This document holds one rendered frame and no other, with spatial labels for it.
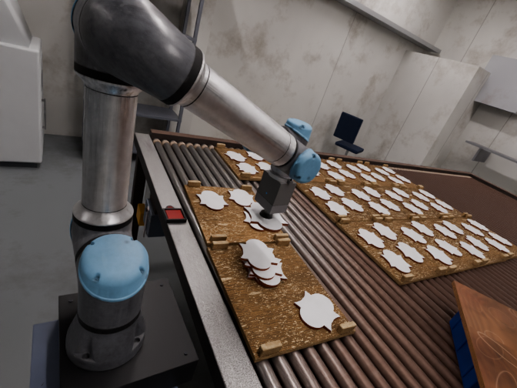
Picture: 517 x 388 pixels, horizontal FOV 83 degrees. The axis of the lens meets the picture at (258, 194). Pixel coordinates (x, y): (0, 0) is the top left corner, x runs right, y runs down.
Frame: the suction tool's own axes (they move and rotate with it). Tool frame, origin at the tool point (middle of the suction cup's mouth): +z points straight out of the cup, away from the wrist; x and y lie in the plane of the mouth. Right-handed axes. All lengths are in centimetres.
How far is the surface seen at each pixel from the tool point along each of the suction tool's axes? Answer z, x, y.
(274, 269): 15.2, -3.9, -8.4
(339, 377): 20.7, -2.5, -42.2
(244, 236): 18.3, -6.2, 12.6
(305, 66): -37, -288, 304
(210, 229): 18.3, 5.0, 19.7
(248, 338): 18.3, 15.8, -24.5
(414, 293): 20, -61, -34
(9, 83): 37, 65, 243
